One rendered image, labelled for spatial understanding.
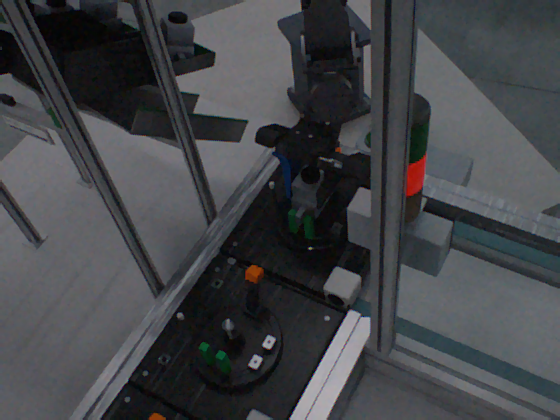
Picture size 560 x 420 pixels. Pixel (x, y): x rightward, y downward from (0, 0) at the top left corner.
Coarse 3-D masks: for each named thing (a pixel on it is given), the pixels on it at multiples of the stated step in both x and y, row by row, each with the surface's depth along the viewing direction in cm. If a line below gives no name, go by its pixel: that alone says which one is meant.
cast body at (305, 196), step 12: (312, 168) 99; (300, 180) 100; (312, 180) 98; (300, 192) 100; (312, 192) 98; (300, 204) 101; (312, 204) 100; (324, 204) 103; (300, 216) 100; (312, 216) 102
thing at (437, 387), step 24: (240, 264) 108; (288, 288) 106; (360, 312) 100; (384, 360) 96; (408, 360) 93; (408, 384) 98; (432, 384) 94; (456, 384) 90; (456, 408) 96; (480, 408) 91; (504, 408) 88
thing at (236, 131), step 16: (112, 96) 106; (128, 96) 109; (144, 96) 112; (160, 96) 115; (192, 96) 122; (96, 112) 99; (112, 112) 102; (128, 112) 106; (144, 112) 95; (160, 112) 98; (192, 112) 105; (128, 128) 97; (144, 128) 97; (160, 128) 100; (192, 128) 106; (208, 128) 110; (224, 128) 113; (240, 128) 117
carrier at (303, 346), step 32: (192, 288) 103; (224, 288) 103; (192, 320) 100; (224, 320) 91; (256, 320) 97; (288, 320) 98; (320, 320) 98; (160, 352) 97; (192, 352) 94; (224, 352) 94; (256, 352) 93; (288, 352) 95; (320, 352) 94; (160, 384) 94; (192, 384) 94; (224, 384) 91; (256, 384) 92; (288, 384) 92; (192, 416) 91; (224, 416) 90; (256, 416) 88; (288, 416) 90
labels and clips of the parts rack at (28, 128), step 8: (0, 16) 66; (0, 48) 71; (0, 96) 83; (8, 96) 82; (8, 104) 83; (0, 112) 85; (88, 112) 111; (8, 120) 85; (16, 120) 84; (56, 120) 78; (104, 120) 110; (16, 128) 86; (24, 128) 85; (32, 128) 83; (40, 128) 82; (32, 136) 85; (40, 136) 84; (48, 136) 83; (168, 144) 105; (176, 144) 104
